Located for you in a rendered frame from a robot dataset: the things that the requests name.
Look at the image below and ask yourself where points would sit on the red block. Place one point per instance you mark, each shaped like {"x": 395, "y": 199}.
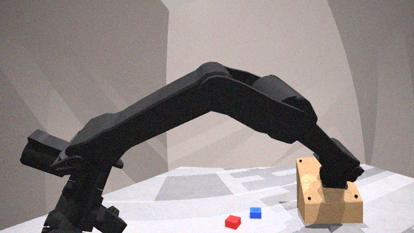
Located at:
{"x": 233, "y": 222}

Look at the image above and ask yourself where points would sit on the blue block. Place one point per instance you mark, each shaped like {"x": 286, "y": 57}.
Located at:
{"x": 255, "y": 213}

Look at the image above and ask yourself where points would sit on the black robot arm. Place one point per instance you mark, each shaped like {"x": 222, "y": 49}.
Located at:
{"x": 266, "y": 104}

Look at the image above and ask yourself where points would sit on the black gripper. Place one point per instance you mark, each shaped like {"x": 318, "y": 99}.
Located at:
{"x": 73, "y": 209}

